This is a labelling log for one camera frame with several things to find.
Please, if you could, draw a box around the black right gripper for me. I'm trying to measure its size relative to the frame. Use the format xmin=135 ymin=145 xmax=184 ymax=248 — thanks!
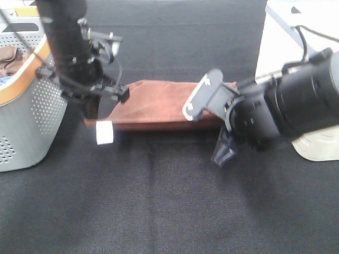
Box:
xmin=211 ymin=92 xmax=281 ymax=167

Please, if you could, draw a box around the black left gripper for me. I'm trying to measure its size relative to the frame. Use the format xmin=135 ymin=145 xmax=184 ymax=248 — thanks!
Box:
xmin=35 ymin=62 xmax=130 ymax=119

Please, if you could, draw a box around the brown microfibre towel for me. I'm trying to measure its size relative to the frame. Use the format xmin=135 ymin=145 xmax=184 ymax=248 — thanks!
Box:
xmin=84 ymin=79 xmax=222 ymax=131

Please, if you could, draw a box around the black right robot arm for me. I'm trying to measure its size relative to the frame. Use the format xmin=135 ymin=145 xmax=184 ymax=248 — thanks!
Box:
xmin=212 ymin=48 xmax=338 ymax=166

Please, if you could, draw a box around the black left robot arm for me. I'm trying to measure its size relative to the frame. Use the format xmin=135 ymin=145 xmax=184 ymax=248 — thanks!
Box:
xmin=36 ymin=1 xmax=130 ymax=120

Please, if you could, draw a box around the brown towel in basket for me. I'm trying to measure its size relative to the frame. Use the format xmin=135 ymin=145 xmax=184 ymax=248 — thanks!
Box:
xmin=0 ymin=46 xmax=30 ymax=77

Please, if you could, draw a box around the grey perforated laundry basket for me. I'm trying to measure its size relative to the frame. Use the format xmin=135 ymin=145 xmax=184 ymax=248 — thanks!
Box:
xmin=1 ymin=6 xmax=67 ymax=172

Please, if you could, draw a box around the black table cloth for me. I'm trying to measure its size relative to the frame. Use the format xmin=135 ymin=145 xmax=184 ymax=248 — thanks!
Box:
xmin=1 ymin=1 xmax=338 ymax=253

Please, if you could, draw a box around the white storage bin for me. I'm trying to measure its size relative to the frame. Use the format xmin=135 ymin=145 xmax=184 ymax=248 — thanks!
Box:
xmin=255 ymin=1 xmax=338 ymax=161

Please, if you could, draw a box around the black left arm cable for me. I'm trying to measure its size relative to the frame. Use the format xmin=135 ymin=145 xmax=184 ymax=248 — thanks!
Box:
xmin=0 ymin=10 xmax=124 ymax=95

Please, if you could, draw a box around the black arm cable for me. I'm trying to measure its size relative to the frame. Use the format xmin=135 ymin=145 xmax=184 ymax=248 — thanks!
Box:
xmin=0 ymin=10 xmax=124 ymax=95
xmin=291 ymin=25 xmax=339 ymax=63

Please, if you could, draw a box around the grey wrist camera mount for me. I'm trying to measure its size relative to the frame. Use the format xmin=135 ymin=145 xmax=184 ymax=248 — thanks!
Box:
xmin=182 ymin=69 xmax=239 ymax=121

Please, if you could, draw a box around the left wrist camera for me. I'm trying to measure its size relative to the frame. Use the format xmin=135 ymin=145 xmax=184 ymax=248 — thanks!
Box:
xmin=77 ymin=17 xmax=123 ymax=64

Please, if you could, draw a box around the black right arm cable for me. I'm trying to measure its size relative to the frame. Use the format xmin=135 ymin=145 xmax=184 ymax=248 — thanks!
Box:
xmin=291 ymin=25 xmax=339 ymax=63

